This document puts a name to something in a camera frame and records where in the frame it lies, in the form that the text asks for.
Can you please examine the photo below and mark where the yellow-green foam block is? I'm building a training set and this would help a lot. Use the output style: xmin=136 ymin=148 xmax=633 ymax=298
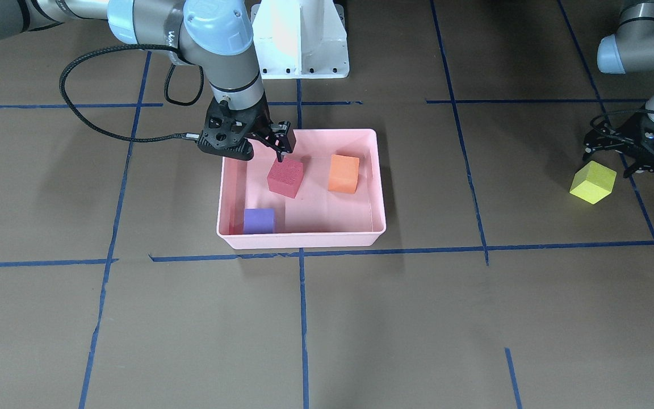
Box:
xmin=569 ymin=161 xmax=617 ymax=205

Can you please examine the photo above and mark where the white metal pedestal base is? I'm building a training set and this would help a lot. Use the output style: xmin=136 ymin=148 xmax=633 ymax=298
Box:
xmin=251 ymin=1 xmax=350 ymax=80

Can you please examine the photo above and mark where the orange foam block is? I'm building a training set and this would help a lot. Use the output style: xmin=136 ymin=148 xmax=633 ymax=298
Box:
xmin=328 ymin=155 xmax=360 ymax=194

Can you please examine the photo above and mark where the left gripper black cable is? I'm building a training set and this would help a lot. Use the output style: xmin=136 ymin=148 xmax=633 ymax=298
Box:
xmin=590 ymin=108 xmax=654 ymax=148

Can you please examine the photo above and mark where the purple foam block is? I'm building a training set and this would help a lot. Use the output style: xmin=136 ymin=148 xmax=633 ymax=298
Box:
xmin=243 ymin=208 xmax=276 ymax=235

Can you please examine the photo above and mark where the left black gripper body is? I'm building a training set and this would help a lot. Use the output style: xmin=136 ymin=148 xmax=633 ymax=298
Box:
xmin=584 ymin=111 xmax=654 ymax=173

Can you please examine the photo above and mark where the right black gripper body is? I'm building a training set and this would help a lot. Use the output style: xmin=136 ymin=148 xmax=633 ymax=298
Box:
xmin=197 ymin=98 xmax=295 ymax=161

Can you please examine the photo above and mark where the pink plastic bin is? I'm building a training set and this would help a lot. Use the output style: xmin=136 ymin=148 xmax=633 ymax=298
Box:
xmin=216 ymin=128 xmax=387 ymax=249

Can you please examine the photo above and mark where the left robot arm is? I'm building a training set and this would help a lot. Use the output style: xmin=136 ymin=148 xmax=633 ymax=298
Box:
xmin=583 ymin=1 xmax=654 ymax=178

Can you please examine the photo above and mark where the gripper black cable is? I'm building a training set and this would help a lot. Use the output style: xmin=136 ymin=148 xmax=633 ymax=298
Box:
xmin=590 ymin=108 xmax=654 ymax=148
xmin=59 ymin=44 xmax=206 ymax=143

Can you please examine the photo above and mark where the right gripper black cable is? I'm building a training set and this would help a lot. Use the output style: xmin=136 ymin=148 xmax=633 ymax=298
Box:
xmin=59 ymin=44 xmax=206 ymax=143

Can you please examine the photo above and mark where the red foam block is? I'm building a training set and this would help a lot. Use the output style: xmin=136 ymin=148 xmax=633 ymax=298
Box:
xmin=267 ymin=157 xmax=305 ymax=199

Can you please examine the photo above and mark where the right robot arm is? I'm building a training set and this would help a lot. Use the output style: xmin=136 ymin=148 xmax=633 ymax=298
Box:
xmin=0 ymin=1 xmax=296 ymax=161

